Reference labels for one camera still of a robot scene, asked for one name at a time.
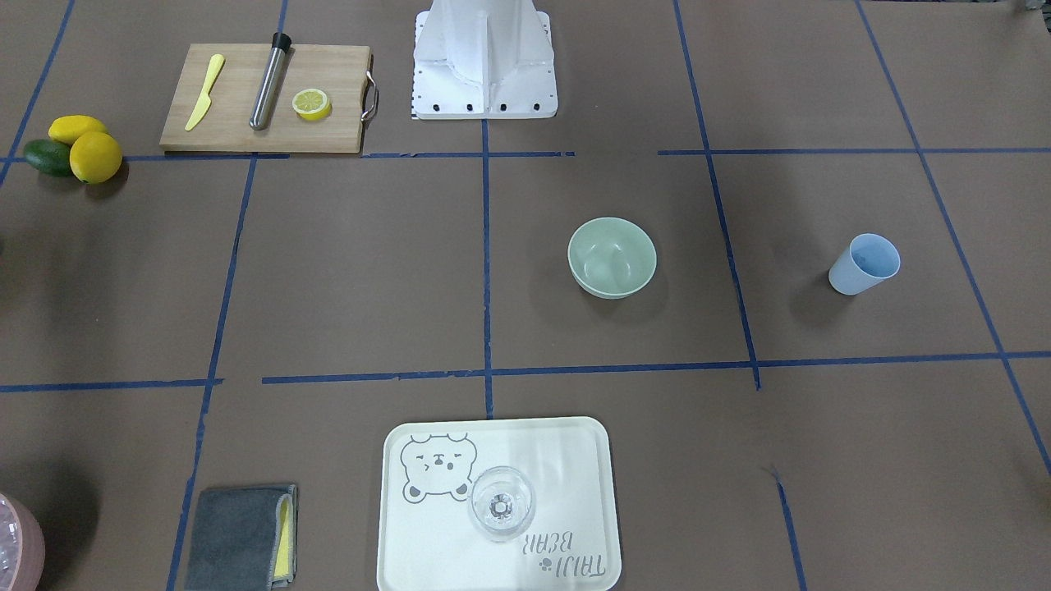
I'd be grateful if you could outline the pink bowl with ice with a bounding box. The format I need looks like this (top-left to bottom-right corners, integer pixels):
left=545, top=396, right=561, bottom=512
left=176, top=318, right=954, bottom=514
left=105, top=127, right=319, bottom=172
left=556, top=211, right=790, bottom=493
left=1, top=493, right=45, bottom=590

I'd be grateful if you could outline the wooden cutting board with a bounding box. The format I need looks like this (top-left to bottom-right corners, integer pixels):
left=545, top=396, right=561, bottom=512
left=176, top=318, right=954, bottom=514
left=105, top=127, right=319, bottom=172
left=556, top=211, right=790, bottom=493
left=159, top=44, right=380, bottom=155

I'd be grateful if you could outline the lemon half slice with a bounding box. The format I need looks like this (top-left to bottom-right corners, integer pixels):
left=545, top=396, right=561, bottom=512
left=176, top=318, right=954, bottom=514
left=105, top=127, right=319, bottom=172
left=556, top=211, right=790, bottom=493
left=291, top=89, right=332, bottom=122

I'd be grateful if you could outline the mint green bowl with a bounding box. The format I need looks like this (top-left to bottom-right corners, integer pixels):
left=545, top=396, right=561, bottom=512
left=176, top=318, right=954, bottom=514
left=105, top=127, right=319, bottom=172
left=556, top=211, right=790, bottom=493
left=566, top=217, right=658, bottom=300

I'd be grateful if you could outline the grey folded cloth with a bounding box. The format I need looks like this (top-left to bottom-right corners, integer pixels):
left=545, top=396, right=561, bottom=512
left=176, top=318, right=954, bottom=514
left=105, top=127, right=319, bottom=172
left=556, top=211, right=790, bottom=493
left=184, top=483, right=298, bottom=590

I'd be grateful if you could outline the cream bear tray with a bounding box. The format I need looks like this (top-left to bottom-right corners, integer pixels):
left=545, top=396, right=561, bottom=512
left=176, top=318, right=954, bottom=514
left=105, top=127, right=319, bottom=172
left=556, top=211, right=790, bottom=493
left=376, top=416, right=622, bottom=590

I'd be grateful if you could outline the yellow plastic knife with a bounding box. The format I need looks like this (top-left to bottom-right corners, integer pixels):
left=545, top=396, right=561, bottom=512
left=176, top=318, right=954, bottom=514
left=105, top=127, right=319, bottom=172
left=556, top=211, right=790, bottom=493
left=184, top=53, right=226, bottom=133

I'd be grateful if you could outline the yellow lemon small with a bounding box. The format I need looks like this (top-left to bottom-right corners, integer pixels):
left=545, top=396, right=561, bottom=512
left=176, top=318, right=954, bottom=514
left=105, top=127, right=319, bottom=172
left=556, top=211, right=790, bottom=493
left=48, top=113, right=108, bottom=146

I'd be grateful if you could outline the yellow sponge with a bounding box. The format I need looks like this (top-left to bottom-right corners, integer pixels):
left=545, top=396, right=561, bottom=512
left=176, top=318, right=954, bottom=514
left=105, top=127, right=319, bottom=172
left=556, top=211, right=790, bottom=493
left=273, top=497, right=294, bottom=586

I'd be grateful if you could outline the light blue cup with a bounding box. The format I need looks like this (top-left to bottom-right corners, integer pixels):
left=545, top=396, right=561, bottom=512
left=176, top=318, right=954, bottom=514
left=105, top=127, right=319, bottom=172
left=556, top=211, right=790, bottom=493
left=827, top=233, right=902, bottom=296

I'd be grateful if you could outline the green lime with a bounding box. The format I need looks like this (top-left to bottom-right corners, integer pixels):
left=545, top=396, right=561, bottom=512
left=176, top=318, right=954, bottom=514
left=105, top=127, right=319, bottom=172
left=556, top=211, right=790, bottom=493
left=23, top=139, right=74, bottom=178

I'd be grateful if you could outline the clear wine glass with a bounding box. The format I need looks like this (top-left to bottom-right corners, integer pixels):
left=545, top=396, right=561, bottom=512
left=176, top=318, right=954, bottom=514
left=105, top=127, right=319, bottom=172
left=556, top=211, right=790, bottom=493
left=469, top=466, right=536, bottom=543

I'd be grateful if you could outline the yellow lemon large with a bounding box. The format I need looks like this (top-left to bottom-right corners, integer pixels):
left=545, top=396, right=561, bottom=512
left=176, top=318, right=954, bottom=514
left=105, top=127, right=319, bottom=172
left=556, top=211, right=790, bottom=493
left=69, top=131, right=123, bottom=185

